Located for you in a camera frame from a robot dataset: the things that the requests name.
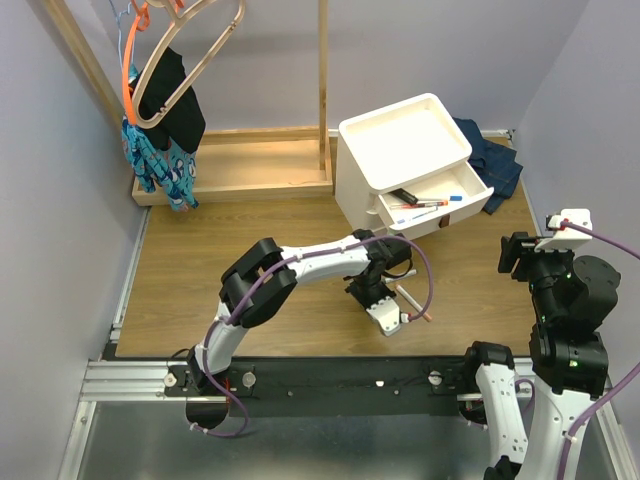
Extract green cap white marker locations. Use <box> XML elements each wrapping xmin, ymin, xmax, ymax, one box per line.
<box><xmin>384</xmin><ymin>269</ymin><xmax>417</xmax><ymax>284</ymax></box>

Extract red white marker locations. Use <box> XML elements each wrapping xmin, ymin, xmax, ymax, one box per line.
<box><xmin>390</xmin><ymin>200</ymin><xmax>449</xmax><ymax>210</ymax></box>

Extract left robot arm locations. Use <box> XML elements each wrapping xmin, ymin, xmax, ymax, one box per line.
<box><xmin>187</xmin><ymin>229</ymin><xmax>412</xmax><ymax>395</ymax></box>

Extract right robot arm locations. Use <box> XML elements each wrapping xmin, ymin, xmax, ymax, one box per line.
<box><xmin>459</xmin><ymin>232</ymin><xmax>621</xmax><ymax>479</ymax></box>

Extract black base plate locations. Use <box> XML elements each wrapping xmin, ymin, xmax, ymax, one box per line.
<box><xmin>164</xmin><ymin>355</ymin><xmax>501</xmax><ymax>420</ymax></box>

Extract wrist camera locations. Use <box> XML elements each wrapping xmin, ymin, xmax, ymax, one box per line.
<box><xmin>534</xmin><ymin>208</ymin><xmax>592</xmax><ymax>252</ymax></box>
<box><xmin>366</xmin><ymin>297</ymin><xmax>409</xmax><ymax>337</ymax></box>

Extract blue patterned garment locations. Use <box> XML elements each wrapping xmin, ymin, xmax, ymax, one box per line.
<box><xmin>121</xmin><ymin>53</ymin><xmax>206</xmax><ymax>212</ymax></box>

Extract black garment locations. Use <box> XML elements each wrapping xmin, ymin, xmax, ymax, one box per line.
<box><xmin>137</xmin><ymin>47</ymin><xmax>207</xmax><ymax>152</ymax></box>

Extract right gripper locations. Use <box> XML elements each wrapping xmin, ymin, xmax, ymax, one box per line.
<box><xmin>497</xmin><ymin>228</ymin><xmax>579</xmax><ymax>319</ymax></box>

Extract wooden clothes rack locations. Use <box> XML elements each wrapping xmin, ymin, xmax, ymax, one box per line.
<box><xmin>42</xmin><ymin>1</ymin><xmax>334</xmax><ymax>207</ymax></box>

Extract blue wire hanger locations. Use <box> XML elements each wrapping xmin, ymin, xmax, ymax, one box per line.
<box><xmin>109</xmin><ymin>0</ymin><xmax>133</xmax><ymax>67</ymax></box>

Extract folded denim jeans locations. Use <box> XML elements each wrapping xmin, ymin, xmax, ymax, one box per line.
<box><xmin>453</xmin><ymin>118</ymin><xmax>523</xmax><ymax>215</ymax></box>

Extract orange hanger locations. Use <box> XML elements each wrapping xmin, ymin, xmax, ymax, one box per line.
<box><xmin>121</xmin><ymin>1</ymin><xmax>164</xmax><ymax>125</ymax></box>

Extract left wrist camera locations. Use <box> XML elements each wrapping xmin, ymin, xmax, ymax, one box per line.
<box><xmin>366</xmin><ymin>297</ymin><xmax>409</xmax><ymax>337</ymax></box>

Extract wooden hanger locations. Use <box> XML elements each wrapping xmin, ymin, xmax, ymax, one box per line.
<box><xmin>131</xmin><ymin>0</ymin><xmax>247</xmax><ymax>131</ymax></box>

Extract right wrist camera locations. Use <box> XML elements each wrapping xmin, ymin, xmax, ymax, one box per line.
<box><xmin>534</xmin><ymin>208</ymin><xmax>592</xmax><ymax>252</ymax></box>

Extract orange tip white marker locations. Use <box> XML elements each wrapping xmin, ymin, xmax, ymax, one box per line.
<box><xmin>395</xmin><ymin>285</ymin><xmax>433</xmax><ymax>322</ymax></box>

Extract green black highlighter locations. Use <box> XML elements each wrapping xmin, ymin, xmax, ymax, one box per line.
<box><xmin>390</xmin><ymin>188</ymin><xmax>418</xmax><ymax>205</ymax></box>

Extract white drawer cabinet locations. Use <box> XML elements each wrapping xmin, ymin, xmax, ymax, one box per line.
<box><xmin>335</xmin><ymin>93</ymin><xmax>494</xmax><ymax>239</ymax></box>

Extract aluminium frame rail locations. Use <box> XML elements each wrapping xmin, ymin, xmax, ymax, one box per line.
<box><xmin>55</xmin><ymin>207</ymin><xmax>181</xmax><ymax>480</ymax></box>

